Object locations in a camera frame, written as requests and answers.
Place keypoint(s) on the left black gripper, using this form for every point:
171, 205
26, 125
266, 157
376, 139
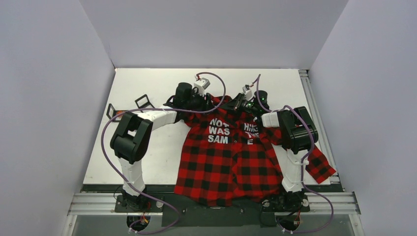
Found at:
205, 103

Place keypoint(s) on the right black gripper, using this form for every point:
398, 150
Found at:
234, 103

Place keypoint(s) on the red black plaid shirt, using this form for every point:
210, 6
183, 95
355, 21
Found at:
226, 156

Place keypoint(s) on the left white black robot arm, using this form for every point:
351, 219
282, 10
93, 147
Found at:
131, 138

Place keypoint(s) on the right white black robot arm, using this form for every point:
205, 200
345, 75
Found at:
298, 131

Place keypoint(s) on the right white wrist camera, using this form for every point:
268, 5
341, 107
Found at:
247, 92

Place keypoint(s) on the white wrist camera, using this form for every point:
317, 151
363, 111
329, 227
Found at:
201, 85
247, 92

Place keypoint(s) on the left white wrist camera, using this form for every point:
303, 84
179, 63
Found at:
201, 85

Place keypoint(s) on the black frame stand right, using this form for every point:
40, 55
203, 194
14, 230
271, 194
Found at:
143, 102

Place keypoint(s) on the black frame stand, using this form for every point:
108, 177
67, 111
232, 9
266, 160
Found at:
143, 102
111, 112

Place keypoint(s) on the black frame stand left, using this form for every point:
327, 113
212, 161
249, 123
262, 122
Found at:
111, 112

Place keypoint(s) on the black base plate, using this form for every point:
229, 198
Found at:
277, 209

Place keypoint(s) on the aluminium front rail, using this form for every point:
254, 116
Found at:
105, 204

